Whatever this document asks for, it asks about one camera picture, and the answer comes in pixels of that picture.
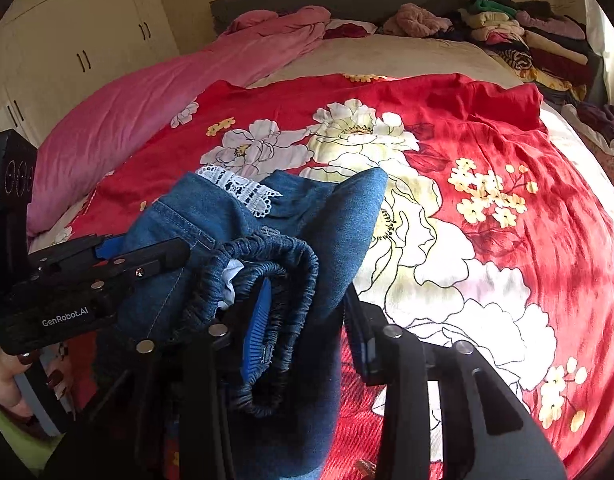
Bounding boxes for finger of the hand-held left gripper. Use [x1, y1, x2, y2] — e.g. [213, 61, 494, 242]
[29, 235, 120, 268]
[32, 238, 192, 293]

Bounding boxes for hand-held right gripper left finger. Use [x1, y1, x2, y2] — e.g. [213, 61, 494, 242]
[127, 277, 272, 480]

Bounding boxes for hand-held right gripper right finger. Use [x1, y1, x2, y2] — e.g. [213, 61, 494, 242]
[344, 295, 568, 480]

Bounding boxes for blue denim pants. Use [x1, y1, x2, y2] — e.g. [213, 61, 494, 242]
[94, 166, 390, 480]

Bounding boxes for person's left hand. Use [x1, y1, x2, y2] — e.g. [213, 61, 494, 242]
[0, 345, 70, 421]

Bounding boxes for pink blanket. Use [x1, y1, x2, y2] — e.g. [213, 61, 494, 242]
[27, 5, 332, 236]

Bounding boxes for white wardrobe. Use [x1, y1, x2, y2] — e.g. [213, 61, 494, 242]
[0, 0, 182, 146]

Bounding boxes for red floral blanket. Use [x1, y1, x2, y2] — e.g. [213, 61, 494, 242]
[29, 72, 614, 480]

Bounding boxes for dark red cloth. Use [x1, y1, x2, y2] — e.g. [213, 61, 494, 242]
[323, 19, 378, 41]

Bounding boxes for beige bed sheet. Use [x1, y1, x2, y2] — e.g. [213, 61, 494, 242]
[247, 35, 614, 201]

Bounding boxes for purple clothes heap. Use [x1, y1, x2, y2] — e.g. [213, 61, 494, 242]
[577, 102, 614, 148]

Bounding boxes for pink fluffy cloth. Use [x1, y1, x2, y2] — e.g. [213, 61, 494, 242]
[382, 2, 452, 38]

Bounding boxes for pile of folded clothes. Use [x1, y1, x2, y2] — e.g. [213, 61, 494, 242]
[457, 0, 605, 103]

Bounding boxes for cream curtain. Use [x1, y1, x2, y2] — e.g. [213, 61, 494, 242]
[582, 0, 614, 106]

